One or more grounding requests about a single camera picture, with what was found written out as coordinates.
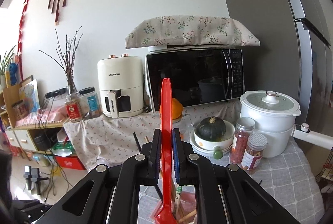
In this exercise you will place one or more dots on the red-label nut jar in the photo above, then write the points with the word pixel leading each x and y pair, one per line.
pixel 73 107

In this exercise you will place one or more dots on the pink perforated utensil holder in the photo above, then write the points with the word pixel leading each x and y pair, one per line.
pixel 182 208

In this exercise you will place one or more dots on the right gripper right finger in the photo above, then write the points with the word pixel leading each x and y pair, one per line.
pixel 224 194

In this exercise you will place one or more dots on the dark green kabocha squash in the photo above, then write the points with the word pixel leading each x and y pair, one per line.
pixel 211 129

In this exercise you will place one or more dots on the red plastic spoon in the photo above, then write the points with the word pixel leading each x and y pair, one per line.
pixel 165 215

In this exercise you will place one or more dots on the dry branches in vase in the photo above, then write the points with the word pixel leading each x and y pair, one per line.
pixel 66 57

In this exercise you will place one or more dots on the cream air fryer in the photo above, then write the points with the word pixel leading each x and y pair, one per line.
pixel 120 81

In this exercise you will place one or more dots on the tall jar of red berries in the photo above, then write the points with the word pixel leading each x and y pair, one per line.
pixel 243 129

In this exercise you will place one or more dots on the grey refrigerator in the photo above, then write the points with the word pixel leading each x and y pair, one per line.
pixel 294 56

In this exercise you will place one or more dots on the grey checked tablecloth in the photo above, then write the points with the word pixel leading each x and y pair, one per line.
pixel 287 177

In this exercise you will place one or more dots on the floral microwave cover cloth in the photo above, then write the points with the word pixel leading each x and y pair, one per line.
pixel 190 30

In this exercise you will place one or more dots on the floral white table cover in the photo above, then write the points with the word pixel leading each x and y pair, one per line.
pixel 104 140

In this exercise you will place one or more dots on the white electric cooking pot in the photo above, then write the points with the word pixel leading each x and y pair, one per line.
pixel 274 115

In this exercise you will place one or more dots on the black microwave oven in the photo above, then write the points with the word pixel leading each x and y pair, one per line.
pixel 198 76

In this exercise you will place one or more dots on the green-printed bamboo chopstick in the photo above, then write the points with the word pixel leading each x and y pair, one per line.
pixel 177 200

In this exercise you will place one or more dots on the orange tangerine fruit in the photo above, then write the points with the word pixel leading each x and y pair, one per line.
pixel 177 109

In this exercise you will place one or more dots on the white ceramic bowl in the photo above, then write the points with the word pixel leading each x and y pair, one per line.
pixel 208 148

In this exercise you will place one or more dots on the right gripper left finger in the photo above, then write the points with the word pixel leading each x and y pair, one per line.
pixel 110 194

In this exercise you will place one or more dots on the black chopstick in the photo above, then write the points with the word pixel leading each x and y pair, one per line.
pixel 137 142

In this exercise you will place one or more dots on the blue-label jar black lid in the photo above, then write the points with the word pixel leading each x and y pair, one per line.
pixel 89 101

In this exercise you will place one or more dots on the short jar with red label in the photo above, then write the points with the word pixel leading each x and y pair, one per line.
pixel 254 152

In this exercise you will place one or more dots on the red box on floor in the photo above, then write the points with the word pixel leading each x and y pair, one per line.
pixel 70 162

